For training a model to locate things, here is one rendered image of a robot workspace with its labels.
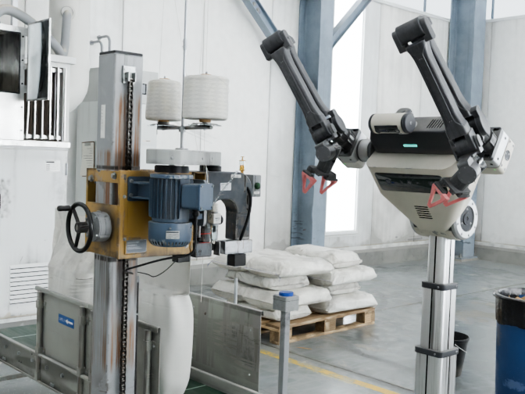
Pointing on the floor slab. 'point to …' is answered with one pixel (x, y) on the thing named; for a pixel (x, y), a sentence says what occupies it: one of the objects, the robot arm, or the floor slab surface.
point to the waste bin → (510, 341)
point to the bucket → (460, 350)
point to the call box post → (283, 352)
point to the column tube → (114, 159)
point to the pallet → (366, 316)
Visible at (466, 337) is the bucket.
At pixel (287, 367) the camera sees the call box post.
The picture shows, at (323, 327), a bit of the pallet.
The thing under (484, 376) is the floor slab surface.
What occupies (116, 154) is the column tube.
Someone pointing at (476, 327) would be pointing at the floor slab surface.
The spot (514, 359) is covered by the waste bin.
